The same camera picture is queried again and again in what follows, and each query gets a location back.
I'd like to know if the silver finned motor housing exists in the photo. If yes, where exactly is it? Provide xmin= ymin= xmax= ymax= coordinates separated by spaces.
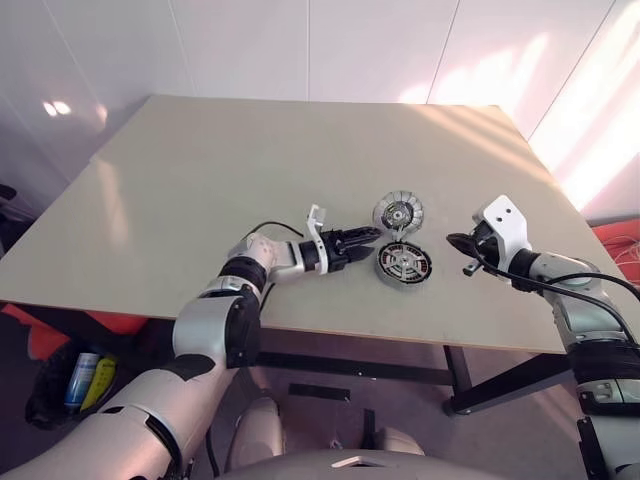
xmin=370 ymin=191 xmax=426 ymax=241

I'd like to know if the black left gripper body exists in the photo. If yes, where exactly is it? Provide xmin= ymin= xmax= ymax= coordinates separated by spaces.
xmin=324 ymin=228 xmax=360 ymax=272

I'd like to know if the beige robot left leg cover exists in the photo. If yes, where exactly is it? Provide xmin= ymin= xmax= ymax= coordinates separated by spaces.
xmin=224 ymin=394 xmax=287 ymax=472

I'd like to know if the black mesh bag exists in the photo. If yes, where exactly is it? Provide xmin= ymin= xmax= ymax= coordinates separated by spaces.
xmin=24 ymin=343 xmax=122 ymax=432

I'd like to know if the white cable coil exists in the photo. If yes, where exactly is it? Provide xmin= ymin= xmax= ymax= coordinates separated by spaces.
xmin=602 ymin=236 xmax=640 ymax=287

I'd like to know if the black floor strap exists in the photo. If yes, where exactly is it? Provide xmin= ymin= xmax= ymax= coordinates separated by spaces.
xmin=362 ymin=408 xmax=377 ymax=450

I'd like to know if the black metal table frame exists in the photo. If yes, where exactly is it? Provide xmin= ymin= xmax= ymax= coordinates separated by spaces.
xmin=0 ymin=299 xmax=574 ymax=417

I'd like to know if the yellow bottle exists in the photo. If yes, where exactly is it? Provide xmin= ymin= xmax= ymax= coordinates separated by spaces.
xmin=79 ymin=355 xmax=119 ymax=414

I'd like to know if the beige robot right leg cover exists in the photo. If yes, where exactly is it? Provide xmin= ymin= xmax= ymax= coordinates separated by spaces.
xmin=369 ymin=424 xmax=427 ymax=460

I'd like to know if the blue spray can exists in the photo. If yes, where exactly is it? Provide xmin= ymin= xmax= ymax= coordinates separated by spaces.
xmin=63 ymin=351 xmax=100 ymax=410

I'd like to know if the beige robot leg cover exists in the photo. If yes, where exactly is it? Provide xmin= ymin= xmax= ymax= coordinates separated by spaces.
xmin=369 ymin=424 xmax=427 ymax=460
xmin=224 ymin=394 xmax=287 ymax=472

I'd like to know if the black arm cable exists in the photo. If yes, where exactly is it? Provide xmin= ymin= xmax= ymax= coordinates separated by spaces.
xmin=474 ymin=237 xmax=640 ymax=351
xmin=246 ymin=221 xmax=307 ymax=240

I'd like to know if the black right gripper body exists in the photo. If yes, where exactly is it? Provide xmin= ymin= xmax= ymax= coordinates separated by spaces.
xmin=465 ymin=222 xmax=503 ymax=277

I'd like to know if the black floor tape strip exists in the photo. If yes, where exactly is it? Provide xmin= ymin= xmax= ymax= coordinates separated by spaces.
xmin=288 ymin=383 xmax=352 ymax=402

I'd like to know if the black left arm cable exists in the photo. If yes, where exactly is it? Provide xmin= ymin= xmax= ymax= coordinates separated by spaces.
xmin=246 ymin=221 xmax=307 ymax=240

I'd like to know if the silver robot torso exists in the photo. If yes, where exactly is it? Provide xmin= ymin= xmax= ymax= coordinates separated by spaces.
xmin=219 ymin=446 xmax=501 ymax=480

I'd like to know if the orange beanbag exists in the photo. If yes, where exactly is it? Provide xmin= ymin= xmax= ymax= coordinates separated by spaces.
xmin=0 ymin=302 xmax=147 ymax=362

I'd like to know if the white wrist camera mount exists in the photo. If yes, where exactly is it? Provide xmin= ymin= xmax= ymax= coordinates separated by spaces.
xmin=305 ymin=203 xmax=332 ymax=276
xmin=471 ymin=195 xmax=533 ymax=274

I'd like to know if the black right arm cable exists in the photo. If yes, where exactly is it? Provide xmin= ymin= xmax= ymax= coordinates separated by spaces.
xmin=474 ymin=237 xmax=640 ymax=351

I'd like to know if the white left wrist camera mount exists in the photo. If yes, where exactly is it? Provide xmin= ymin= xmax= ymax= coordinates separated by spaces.
xmin=305 ymin=203 xmax=332 ymax=276

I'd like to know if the dark chair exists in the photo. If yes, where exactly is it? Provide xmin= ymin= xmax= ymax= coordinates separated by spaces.
xmin=0 ymin=183 xmax=39 ymax=251

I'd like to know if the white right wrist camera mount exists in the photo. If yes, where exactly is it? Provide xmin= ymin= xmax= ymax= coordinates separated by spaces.
xmin=471 ymin=195 xmax=533 ymax=274

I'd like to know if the orange cloth with cables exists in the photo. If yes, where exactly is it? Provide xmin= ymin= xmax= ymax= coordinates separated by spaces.
xmin=592 ymin=222 xmax=640 ymax=290

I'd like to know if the black spoked rotor disc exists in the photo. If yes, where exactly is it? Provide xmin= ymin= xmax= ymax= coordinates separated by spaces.
xmin=378 ymin=242 xmax=432 ymax=284

